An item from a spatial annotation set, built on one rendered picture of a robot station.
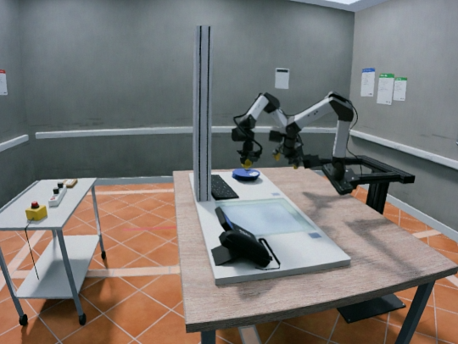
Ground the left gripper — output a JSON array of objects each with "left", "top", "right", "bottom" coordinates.
[{"left": 272, "top": 143, "right": 303, "bottom": 169}]

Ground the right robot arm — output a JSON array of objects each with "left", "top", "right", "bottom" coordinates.
[{"left": 232, "top": 92, "right": 311, "bottom": 162}]

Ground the black desk telephone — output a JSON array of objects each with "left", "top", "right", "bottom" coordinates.
[{"left": 210, "top": 207, "right": 281, "bottom": 269}]

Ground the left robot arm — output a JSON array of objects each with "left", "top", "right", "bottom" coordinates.
[{"left": 269, "top": 91, "right": 354, "bottom": 191}]

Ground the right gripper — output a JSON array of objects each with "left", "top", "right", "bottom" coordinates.
[{"left": 237, "top": 142, "right": 254, "bottom": 169}]

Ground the black keyboard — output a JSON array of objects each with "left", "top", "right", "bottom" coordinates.
[{"left": 211, "top": 175, "right": 239, "bottom": 201}]

